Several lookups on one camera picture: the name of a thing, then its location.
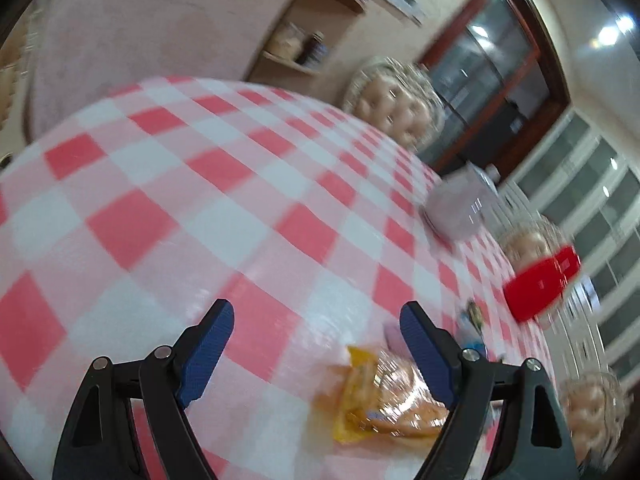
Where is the long bread packet yellow tray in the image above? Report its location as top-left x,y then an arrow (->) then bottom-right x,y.
330,345 -> 451,443

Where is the white teapot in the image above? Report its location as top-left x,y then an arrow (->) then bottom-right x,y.
422,162 -> 501,241

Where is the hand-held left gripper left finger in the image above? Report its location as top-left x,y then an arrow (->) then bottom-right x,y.
52,299 -> 235,480

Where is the blue snack packet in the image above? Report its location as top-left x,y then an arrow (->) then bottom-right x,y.
459,322 -> 488,356

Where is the cream tufted dining chair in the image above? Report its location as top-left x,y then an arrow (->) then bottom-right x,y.
0,10 -> 41,131
500,217 -> 571,271
557,372 -> 628,471

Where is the red white checked tablecloth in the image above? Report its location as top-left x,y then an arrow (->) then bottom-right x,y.
0,76 -> 566,480

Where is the wooden corner shelf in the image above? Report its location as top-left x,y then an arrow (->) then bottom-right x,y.
250,0 -> 368,78

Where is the beige tufted chair back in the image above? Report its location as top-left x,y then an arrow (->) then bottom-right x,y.
342,57 -> 446,148

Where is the dark glass door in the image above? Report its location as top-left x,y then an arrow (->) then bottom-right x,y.
417,0 -> 571,176

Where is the red thermos jug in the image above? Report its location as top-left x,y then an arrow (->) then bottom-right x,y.
502,245 -> 582,322

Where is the white glass-front cabinet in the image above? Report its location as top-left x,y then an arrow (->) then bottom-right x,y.
500,110 -> 640,376

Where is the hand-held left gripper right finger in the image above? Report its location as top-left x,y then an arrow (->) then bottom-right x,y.
399,301 -> 586,480

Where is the brown bottle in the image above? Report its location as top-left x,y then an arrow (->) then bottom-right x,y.
305,32 -> 328,66

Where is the plastic bag on shelf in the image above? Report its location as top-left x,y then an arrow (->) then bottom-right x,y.
270,22 -> 306,61

